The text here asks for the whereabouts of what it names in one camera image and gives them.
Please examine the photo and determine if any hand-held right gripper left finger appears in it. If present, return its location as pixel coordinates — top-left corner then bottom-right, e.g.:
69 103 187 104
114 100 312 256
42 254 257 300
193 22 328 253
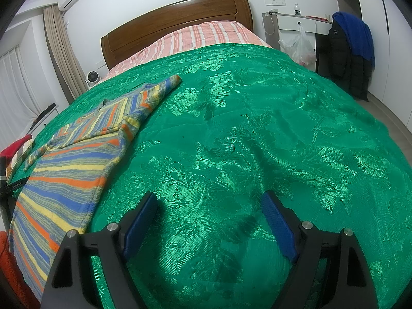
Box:
40 191 158 309

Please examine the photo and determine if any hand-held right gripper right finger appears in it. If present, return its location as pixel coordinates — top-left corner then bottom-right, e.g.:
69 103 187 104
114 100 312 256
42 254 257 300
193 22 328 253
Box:
261 191 379 309

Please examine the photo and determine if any striped knit shirt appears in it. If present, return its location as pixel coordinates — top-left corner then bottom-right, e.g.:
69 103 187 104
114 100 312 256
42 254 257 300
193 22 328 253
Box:
9 75 183 303

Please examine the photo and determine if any red knit hat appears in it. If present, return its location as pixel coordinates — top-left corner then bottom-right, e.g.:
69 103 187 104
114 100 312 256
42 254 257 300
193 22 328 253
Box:
0 136 33 160

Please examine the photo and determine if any black stick on sill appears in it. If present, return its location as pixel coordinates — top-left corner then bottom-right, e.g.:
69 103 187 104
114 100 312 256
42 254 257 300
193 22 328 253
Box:
32 103 57 127

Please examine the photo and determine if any orange cloth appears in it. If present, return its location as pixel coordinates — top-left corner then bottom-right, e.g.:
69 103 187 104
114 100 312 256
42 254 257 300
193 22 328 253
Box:
0 231 41 309

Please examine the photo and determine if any white sheer curtain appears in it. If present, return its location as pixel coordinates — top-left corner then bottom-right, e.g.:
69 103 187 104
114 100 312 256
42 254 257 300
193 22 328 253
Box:
0 43 68 136

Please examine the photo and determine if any green floral blanket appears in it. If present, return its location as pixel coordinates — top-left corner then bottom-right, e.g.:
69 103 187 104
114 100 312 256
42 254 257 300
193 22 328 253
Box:
6 43 412 309

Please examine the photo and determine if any small white fan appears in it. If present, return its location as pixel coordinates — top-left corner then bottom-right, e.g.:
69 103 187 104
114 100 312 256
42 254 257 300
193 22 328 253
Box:
84 70 103 88

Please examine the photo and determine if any beige curtain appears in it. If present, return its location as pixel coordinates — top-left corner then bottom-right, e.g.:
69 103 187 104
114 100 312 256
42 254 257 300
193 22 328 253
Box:
43 5 87 105

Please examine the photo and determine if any clear plastic bag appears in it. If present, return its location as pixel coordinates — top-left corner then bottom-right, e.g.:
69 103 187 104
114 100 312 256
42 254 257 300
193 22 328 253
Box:
278 22 317 70

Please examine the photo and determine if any black puffer jacket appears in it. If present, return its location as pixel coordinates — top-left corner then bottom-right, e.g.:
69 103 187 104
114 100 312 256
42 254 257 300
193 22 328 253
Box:
328 19 371 102

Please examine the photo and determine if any pink striped pillow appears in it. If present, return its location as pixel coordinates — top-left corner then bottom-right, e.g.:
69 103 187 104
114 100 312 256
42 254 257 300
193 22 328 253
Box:
101 20 274 81

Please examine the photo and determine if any white desk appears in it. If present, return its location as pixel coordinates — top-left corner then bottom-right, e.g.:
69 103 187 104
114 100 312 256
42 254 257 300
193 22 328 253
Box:
264 12 335 71

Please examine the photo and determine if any blue garment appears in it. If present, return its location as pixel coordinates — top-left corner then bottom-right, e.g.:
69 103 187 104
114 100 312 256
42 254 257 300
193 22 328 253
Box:
331 11 376 70

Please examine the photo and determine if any wooden bed headboard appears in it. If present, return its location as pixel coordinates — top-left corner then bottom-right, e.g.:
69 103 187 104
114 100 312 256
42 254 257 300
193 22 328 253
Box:
100 0 255 70

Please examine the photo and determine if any white cable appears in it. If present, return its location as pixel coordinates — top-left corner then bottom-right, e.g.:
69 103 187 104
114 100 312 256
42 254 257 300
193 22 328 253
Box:
262 10 279 44

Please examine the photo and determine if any wardrobe door handle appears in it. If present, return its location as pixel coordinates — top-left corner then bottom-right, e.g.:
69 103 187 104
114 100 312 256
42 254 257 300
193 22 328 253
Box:
380 0 389 34

